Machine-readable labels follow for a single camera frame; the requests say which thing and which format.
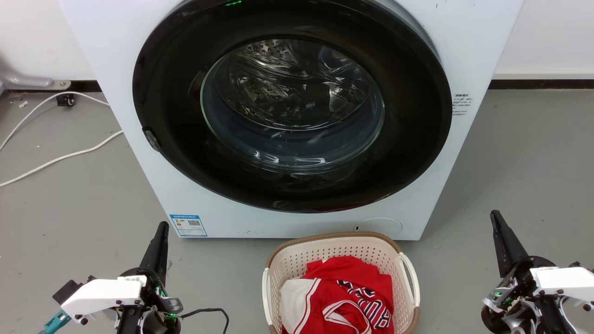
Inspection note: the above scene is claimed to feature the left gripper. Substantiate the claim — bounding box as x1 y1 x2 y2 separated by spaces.
115 221 184 334

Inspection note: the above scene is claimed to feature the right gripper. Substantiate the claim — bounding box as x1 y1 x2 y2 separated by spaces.
481 210 576 334

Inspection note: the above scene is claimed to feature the beige plastic laundry basket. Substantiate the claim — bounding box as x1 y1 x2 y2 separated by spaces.
261 231 421 334

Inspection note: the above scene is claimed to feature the blue energy label sticker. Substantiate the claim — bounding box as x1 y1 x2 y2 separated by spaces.
169 214 208 238

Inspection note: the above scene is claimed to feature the round white filter cover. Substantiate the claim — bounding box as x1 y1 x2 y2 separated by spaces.
354 218 403 236

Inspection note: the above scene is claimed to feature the small text label sticker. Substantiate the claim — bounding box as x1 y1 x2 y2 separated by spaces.
452 93 474 116

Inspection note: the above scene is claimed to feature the black round washer door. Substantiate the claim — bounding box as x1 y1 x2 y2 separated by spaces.
132 0 453 213

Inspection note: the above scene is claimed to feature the red and white jersey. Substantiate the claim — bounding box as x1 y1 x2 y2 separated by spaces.
280 255 395 334

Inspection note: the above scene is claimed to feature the white front-load washing machine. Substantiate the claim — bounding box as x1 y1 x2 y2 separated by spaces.
58 0 525 241

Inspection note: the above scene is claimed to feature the steel washer drum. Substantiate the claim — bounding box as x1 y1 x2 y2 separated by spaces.
200 39 386 174

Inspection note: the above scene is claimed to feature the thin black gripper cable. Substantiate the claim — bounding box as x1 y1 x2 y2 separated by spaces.
179 308 230 334

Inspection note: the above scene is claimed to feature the teal cable connector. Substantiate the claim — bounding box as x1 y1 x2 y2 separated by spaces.
39 310 71 334

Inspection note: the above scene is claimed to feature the white power cable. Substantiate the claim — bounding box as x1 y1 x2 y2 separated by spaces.
0 91 111 152
0 130 124 188

